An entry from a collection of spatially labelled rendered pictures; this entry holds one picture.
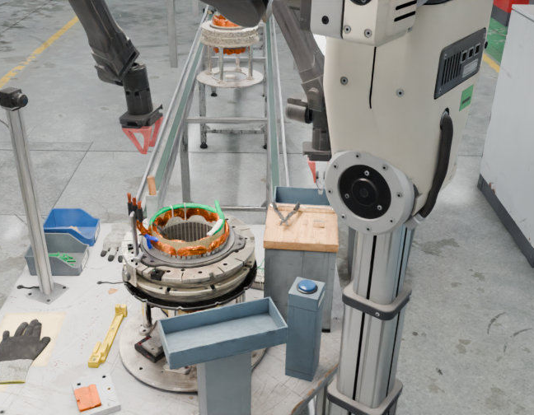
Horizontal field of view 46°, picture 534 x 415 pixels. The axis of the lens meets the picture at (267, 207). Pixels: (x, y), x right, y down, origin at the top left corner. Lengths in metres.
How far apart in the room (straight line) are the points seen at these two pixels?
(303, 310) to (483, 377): 1.55
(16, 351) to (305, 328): 0.74
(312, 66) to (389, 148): 0.55
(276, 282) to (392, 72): 0.87
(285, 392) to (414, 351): 1.44
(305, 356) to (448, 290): 1.89
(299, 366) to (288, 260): 0.26
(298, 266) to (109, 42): 0.72
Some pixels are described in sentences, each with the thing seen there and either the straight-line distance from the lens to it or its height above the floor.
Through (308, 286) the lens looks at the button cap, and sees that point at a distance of 1.46.
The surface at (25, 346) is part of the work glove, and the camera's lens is 1.76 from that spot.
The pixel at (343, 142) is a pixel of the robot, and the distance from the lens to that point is 1.02.
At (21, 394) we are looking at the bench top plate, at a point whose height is 0.78.
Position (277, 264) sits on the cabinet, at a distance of 1.62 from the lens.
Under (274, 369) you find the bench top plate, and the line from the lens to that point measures 1.63.
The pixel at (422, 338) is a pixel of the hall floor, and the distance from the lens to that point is 3.02.
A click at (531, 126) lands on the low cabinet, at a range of 3.71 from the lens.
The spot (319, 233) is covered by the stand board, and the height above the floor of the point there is 1.07.
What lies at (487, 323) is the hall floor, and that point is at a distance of 3.20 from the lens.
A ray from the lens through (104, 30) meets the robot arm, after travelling 1.30.
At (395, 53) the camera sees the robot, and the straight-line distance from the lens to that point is 0.90.
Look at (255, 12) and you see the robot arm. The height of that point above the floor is 1.73.
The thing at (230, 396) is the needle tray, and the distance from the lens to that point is 1.40.
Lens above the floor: 1.90
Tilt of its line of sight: 29 degrees down
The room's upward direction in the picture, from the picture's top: 1 degrees clockwise
